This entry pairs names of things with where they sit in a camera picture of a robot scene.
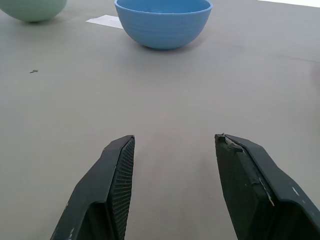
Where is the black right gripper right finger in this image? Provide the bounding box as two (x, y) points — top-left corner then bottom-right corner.
(214, 133), (320, 240)

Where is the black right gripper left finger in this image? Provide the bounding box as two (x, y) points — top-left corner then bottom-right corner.
(49, 134), (136, 240)

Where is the white paper label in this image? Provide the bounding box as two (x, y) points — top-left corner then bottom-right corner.
(85, 14), (124, 29)

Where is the blue ribbed bowl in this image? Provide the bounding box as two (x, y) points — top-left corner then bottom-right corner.
(114, 0), (214, 50)

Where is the green bowl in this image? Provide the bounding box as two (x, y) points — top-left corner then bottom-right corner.
(0, 0), (68, 23)

